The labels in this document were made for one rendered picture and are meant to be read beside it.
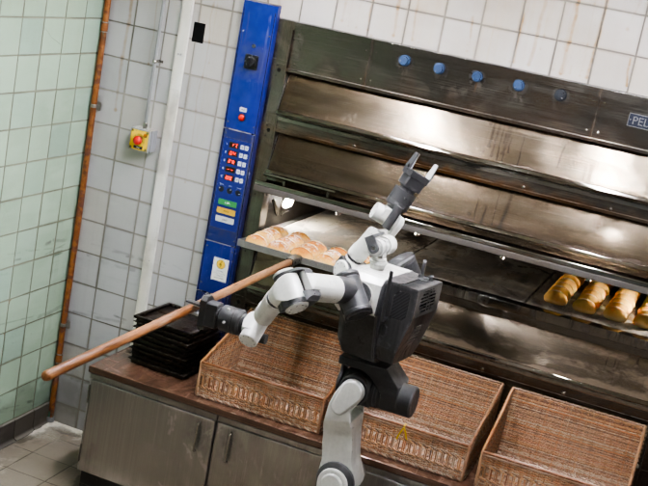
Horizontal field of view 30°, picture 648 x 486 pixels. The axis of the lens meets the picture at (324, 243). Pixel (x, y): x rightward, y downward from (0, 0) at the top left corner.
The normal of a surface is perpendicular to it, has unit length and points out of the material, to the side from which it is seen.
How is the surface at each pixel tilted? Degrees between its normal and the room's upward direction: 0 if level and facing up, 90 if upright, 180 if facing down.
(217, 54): 90
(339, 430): 114
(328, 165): 70
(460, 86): 90
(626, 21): 90
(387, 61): 90
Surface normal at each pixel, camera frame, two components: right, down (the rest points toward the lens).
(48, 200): 0.92, 0.26
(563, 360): -0.28, -0.18
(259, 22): -0.36, 0.16
